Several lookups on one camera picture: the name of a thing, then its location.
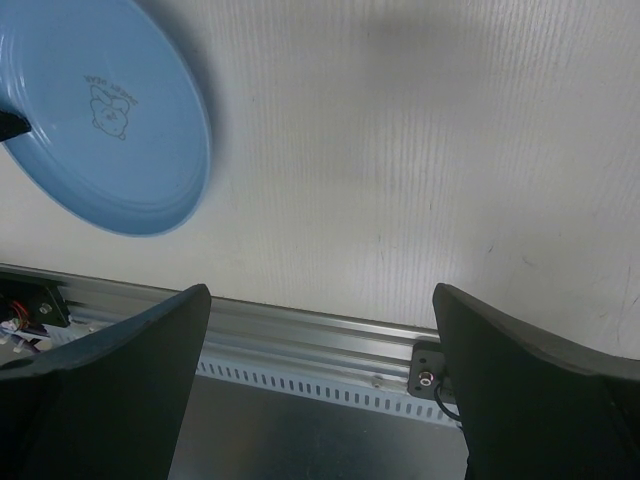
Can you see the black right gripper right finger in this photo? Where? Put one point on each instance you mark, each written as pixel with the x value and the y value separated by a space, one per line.
pixel 534 405

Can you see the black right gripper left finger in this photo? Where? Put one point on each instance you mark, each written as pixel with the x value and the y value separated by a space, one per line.
pixel 109 405

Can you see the light blue plate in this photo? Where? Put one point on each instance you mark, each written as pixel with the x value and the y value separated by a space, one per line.
pixel 119 133

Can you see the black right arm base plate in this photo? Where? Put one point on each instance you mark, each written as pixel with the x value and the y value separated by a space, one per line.
pixel 428 379

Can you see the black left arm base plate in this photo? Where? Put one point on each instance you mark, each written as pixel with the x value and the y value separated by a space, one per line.
pixel 31 302

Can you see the white slotted cable duct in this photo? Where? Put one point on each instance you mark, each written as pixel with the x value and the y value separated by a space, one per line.
pixel 357 395

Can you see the aluminium front rail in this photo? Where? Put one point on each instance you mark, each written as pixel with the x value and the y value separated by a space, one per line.
pixel 297 341

